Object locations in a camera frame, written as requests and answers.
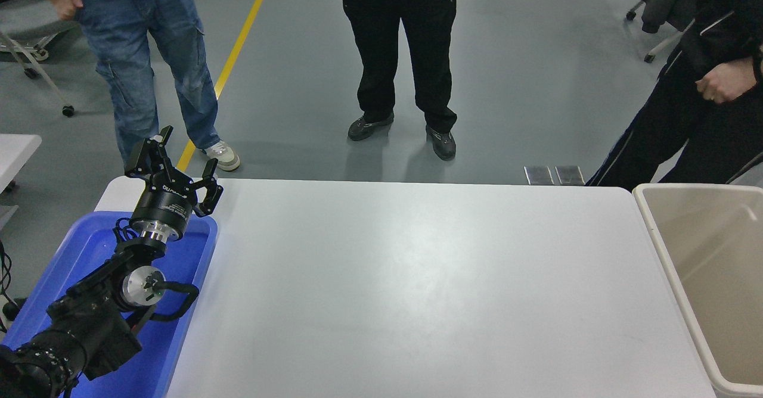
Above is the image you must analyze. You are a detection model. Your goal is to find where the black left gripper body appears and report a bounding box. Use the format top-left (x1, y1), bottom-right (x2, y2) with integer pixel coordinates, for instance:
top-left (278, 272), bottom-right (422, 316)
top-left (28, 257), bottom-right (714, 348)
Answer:
top-left (131, 181), bottom-right (196, 232)

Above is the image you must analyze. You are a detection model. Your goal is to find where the large pale dustbin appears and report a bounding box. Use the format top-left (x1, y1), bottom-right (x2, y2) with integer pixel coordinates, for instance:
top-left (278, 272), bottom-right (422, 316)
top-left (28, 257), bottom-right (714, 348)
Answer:
top-left (632, 184), bottom-right (763, 398)

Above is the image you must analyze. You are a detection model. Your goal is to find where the hand of jeans person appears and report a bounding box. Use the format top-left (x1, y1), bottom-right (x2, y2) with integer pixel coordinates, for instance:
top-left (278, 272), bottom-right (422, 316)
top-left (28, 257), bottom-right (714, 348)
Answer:
top-left (54, 0), bottom-right (84, 21)

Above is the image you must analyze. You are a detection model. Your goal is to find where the hand of tracksuit person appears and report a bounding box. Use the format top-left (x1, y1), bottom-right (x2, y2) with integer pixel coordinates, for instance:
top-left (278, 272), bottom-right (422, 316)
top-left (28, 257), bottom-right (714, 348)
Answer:
top-left (696, 58), bottom-right (758, 104)

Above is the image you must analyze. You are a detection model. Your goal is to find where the blue plastic tray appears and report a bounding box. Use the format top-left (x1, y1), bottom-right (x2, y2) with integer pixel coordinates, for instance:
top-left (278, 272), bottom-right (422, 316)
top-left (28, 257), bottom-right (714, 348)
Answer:
top-left (0, 210), bottom-right (218, 398)

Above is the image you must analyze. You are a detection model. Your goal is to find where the person in blue jeans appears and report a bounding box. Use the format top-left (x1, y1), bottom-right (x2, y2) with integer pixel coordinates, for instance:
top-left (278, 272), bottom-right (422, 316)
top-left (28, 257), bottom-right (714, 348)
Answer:
top-left (18, 0), bottom-right (241, 172)

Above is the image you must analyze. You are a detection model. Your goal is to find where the small white side table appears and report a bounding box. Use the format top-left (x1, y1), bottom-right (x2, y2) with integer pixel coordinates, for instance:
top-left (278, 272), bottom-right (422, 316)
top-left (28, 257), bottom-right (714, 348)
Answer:
top-left (0, 134), bottom-right (42, 193)

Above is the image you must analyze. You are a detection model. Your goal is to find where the grey wheeled office chair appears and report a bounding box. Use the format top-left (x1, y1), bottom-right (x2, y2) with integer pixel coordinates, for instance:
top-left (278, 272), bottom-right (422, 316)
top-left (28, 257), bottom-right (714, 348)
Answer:
top-left (0, 0), bottom-right (76, 117)

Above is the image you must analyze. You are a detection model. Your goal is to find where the person in black trousers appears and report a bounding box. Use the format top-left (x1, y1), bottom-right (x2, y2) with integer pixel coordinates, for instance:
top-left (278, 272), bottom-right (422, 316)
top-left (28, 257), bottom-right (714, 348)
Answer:
top-left (331, 0), bottom-right (460, 161)

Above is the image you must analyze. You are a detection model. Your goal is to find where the white-legged wheeled chair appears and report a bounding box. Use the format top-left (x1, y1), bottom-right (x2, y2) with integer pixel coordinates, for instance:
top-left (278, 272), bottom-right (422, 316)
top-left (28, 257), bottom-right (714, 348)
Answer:
top-left (625, 0), bottom-right (681, 63)

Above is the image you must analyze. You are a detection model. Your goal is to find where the person in black tracksuit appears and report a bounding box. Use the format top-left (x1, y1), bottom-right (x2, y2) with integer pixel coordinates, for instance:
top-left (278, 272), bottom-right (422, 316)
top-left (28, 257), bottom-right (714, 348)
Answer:
top-left (586, 0), bottom-right (763, 191)

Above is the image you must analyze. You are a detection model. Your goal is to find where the black floor cable bundle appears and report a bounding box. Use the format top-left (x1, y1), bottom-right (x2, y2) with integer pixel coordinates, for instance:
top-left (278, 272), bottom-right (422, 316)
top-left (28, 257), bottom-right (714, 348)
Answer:
top-left (0, 240), bottom-right (28, 334)

